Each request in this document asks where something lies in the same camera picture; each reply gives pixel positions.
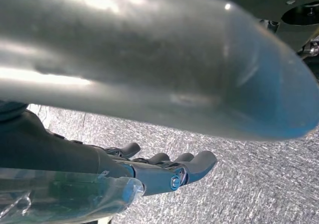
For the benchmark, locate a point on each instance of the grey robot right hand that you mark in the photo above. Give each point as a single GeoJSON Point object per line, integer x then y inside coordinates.
{"type": "Point", "coordinates": [124, 50]}

